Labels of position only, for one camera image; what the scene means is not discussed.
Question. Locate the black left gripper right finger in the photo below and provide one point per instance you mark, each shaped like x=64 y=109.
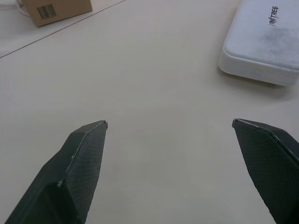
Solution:
x=268 y=163

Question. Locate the brown cardboard box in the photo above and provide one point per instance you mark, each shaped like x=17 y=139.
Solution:
x=58 y=10

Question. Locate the white plastic case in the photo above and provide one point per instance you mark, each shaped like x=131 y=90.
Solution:
x=261 y=42

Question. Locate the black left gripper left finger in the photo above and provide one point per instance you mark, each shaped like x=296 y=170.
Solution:
x=70 y=172

